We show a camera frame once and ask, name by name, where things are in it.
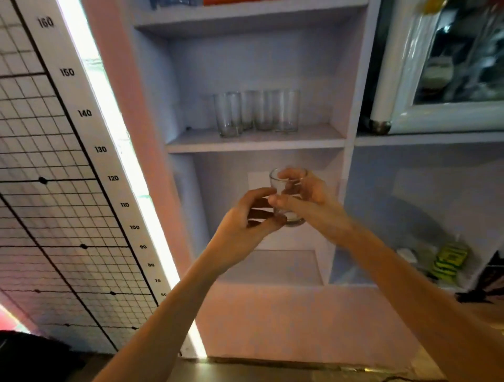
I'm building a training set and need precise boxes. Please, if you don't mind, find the tall clear drinking glass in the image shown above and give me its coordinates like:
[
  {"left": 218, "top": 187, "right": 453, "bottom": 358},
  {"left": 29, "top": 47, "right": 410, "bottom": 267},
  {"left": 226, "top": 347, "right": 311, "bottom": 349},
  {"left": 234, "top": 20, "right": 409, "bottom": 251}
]
[
  {"left": 254, "top": 90, "right": 277, "bottom": 131},
  {"left": 274, "top": 89, "right": 301, "bottom": 133},
  {"left": 214, "top": 92, "right": 243, "bottom": 139},
  {"left": 240, "top": 91, "right": 256, "bottom": 131}
]

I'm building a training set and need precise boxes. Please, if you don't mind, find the white glass-door fridge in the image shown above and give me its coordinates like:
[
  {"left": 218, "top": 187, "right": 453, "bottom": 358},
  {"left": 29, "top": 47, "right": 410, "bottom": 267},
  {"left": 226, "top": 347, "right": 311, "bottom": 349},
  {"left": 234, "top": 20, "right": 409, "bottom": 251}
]
[{"left": 367, "top": 0, "right": 504, "bottom": 137}]

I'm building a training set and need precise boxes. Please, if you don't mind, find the grid chart with height scale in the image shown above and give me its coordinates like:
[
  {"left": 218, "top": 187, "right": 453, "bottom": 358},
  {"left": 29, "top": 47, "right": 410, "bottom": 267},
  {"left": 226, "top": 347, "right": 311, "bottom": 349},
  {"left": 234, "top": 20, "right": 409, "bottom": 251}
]
[{"left": 0, "top": 0, "right": 171, "bottom": 355}]

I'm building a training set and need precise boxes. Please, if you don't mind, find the person's left hand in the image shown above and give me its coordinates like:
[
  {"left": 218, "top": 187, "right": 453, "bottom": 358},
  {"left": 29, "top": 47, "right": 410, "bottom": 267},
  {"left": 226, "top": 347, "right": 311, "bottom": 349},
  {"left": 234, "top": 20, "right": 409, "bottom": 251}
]
[{"left": 207, "top": 188, "right": 288, "bottom": 273}]

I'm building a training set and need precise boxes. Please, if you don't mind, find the green and yellow packet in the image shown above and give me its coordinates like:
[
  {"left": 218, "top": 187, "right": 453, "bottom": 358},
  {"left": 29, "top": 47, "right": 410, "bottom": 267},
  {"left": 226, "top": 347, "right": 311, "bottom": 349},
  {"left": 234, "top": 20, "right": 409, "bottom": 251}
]
[{"left": 428, "top": 242, "right": 471, "bottom": 282}]

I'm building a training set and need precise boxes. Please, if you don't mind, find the small white object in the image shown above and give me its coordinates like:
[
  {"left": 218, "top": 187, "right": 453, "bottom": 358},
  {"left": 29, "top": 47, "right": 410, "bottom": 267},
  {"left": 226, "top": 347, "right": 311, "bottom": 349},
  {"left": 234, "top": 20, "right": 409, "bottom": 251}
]
[{"left": 395, "top": 246, "right": 420, "bottom": 265}]

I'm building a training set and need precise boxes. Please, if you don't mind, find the person's right forearm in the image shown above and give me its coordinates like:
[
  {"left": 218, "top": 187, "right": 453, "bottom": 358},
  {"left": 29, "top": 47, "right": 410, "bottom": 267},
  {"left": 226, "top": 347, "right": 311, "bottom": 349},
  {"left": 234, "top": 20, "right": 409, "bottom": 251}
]
[{"left": 335, "top": 224, "right": 504, "bottom": 382}]

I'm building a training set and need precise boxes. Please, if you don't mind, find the white light strip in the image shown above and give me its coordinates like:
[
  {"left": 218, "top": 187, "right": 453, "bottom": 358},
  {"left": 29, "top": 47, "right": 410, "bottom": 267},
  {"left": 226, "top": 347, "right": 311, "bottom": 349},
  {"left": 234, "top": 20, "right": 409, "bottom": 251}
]
[{"left": 56, "top": 0, "right": 208, "bottom": 359}]

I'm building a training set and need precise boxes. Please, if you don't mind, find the black spiky object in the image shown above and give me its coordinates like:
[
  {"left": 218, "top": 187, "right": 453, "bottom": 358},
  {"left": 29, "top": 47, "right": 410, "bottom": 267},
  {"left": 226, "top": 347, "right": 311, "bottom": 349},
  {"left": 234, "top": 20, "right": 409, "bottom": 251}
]
[{"left": 456, "top": 252, "right": 504, "bottom": 304}]

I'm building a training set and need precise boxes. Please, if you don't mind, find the small clear drinking glass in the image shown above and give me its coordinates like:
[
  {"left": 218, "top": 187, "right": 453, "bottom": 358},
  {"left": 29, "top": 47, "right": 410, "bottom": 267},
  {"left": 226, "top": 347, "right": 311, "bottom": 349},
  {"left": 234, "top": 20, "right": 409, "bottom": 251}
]
[{"left": 269, "top": 168, "right": 308, "bottom": 227}]

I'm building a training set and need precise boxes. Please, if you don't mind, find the person's right hand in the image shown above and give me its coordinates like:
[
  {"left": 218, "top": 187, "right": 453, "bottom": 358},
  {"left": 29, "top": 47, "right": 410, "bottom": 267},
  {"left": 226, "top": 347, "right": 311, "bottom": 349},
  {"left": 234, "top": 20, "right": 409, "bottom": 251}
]
[{"left": 267, "top": 167, "right": 354, "bottom": 247}]

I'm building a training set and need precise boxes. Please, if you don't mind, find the white shelf unit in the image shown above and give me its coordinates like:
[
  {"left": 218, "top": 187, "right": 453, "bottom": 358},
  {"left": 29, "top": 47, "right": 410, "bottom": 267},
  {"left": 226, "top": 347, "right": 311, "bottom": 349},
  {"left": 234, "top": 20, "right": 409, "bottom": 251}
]
[{"left": 81, "top": 0, "right": 504, "bottom": 372}]

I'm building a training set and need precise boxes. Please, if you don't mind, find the person's left forearm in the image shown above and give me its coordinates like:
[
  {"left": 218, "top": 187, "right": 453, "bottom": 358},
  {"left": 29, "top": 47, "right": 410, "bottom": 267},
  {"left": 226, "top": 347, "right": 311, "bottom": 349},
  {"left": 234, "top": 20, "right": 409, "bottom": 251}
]
[{"left": 92, "top": 246, "right": 239, "bottom": 382}]

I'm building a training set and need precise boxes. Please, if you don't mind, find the black bulky object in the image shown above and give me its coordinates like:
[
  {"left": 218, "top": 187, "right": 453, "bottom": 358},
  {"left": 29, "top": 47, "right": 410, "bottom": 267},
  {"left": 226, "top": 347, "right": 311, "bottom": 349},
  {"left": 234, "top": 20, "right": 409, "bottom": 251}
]
[{"left": 0, "top": 330, "right": 86, "bottom": 382}]

